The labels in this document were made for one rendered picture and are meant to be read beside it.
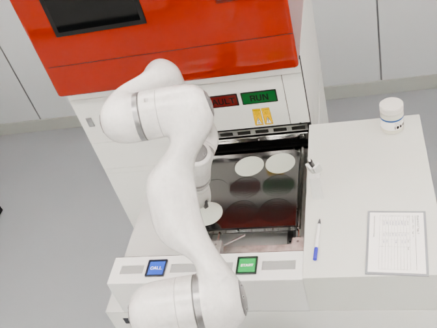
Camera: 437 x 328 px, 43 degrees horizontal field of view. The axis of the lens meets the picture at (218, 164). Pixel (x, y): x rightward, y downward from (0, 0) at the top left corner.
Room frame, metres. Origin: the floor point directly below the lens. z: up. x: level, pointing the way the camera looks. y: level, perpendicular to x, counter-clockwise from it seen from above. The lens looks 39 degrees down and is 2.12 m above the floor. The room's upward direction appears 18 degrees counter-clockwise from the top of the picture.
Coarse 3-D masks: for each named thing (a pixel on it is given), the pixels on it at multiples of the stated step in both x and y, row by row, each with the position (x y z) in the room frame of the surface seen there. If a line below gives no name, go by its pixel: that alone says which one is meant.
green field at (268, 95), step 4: (256, 92) 1.50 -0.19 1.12; (260, 92) 1.50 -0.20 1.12; (264, 92) 1.49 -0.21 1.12; (268, 92) 1.49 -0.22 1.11; (272, 92) 1.48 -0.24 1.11; (244, 96) 1.52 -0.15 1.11; (248, 96) 1.51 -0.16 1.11; (252, 96) 1.51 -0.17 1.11; (256, 96) 1.50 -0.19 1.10; (260, 96) 1.50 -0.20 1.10; (264, 96) 1.49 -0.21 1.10; (268, 96) 1.49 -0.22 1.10; (272, 96) 1.48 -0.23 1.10; (244, 100) 1.52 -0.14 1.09; (248, 100) 1.51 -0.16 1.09; (252, 100) 1.51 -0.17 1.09; (256, 100) 1.50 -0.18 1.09; (260, 100) 1.50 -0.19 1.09; (264, 100) 1.49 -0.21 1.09; (268, 100) 1.49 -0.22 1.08; (272, 100) 1.49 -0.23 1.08
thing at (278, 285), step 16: (144, 256) 1.11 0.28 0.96; (160, 256) 1.09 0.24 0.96; (176, 256) 1.07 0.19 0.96; (224, 256) 1.02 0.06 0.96; (272, 256) 0.97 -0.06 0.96; (288, 256) 0.95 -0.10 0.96; (112, 272) 1.09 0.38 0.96; (128, 272) 1.08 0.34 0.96; (144, 272) 1.05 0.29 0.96; (176, 272) 1.02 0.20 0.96; (192, 272) 1.00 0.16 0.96; (256, 272) 0.93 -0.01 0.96; (272, 272) 0.92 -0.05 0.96; (288, 272) 0.90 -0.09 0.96; (112, 288) 1.05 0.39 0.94; (128, 288) 1.04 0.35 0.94; (256, 288) 0.91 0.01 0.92; (272, 288) 0.89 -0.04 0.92; (288, 288) 0.88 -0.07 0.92; (304, 288) 0.87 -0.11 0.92; (128, 304) 1.04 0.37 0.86; (256, 304) 0.91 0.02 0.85; (272, 304) 0.90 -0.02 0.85; (288, 304) 0.88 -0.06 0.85; (304, 304) 0.87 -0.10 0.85
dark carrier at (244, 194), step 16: (224, 160) 1.49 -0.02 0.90; (224, 176) 1.41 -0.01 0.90; (240, 176) 1.38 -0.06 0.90; (256, 176) 1.36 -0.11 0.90; (272, 176) 1.33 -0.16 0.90; (288, 176) 1.31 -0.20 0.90; (224, 192) 1.33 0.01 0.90; (240, 192) 1.31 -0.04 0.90; (256, 192) 1.29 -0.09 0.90; (272, 192) 1.26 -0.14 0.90; (288, 192) 1.24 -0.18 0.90; (224, 208) 1.26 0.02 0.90; (240, 208) 1.24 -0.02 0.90; (256, 208) 1.22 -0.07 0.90; (272, 208) 1.20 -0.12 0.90; (288, 208) 1.18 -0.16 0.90; (224, 224) 1.19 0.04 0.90; (240, 224) 1.18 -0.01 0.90; (256, 224) 1.15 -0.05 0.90; (272, 224) 1.13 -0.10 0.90; (288, 224) 1.11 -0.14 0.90
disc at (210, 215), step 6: (210, 204) 1.30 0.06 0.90; (216, 204) 1.29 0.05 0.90; (204, 210) 1.28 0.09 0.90; (210, 210) 1.27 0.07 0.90; (216, 210) 1.26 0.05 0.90; (204, 216) 1.25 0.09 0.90; (210, 216) 1.25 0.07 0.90; (216, 216) 1.24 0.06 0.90; (204, 222) 1.23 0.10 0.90; (210, 222) 1.22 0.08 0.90
